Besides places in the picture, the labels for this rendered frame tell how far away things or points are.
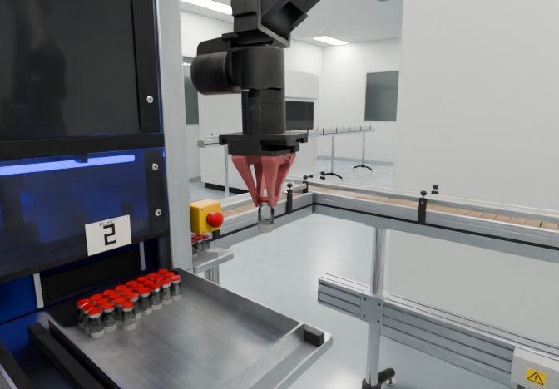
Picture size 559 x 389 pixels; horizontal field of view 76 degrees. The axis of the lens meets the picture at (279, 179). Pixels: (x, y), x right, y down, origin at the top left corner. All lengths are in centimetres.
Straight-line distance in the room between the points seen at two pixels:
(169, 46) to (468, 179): 146
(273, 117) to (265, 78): 5
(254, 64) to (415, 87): 152
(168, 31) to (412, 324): 125
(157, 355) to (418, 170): 155
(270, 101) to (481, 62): 149
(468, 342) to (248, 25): 125
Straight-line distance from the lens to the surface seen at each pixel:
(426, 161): 190
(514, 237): 126
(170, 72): 82
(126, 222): 78
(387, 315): 152
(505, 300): 200
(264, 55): 45
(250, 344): 64
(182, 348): 65
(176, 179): 83
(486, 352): 145
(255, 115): 45
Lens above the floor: 125
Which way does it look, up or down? 11 degrees down
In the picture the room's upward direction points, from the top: straight up
